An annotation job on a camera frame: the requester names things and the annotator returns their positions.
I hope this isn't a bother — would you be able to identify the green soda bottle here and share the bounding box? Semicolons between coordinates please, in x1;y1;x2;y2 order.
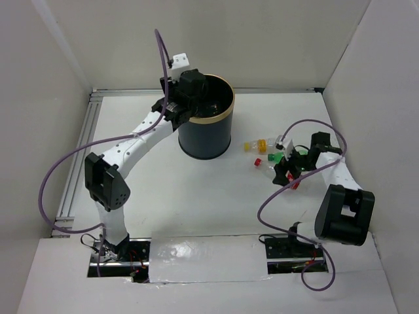
268;150;308;164

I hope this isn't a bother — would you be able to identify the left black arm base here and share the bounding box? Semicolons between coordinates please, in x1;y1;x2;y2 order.
80;234;151;284

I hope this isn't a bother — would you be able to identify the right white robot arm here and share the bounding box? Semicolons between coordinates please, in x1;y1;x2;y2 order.
273;132;375;256

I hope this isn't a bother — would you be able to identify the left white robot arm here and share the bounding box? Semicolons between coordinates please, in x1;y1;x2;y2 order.
84;69;208;261

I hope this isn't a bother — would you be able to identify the small bottle yellow cap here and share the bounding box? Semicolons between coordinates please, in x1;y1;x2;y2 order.
244;135;282;155

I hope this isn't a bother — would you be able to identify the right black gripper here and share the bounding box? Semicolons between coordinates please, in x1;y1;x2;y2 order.
272;145;318;188

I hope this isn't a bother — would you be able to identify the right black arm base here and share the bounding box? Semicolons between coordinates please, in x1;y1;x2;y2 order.
259;234;328;275

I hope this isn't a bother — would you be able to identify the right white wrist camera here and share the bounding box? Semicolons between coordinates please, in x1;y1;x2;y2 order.
275;136;294;160

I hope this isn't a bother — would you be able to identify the clear bottle red label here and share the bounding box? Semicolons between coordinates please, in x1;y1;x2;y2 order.
254;158;301;187

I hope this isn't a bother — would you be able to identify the black bin with gold rim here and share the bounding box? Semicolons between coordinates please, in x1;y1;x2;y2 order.
178;74;235;160

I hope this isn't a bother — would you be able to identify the shiny white tape sheet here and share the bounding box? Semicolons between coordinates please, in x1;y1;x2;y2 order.
149;235;268;283

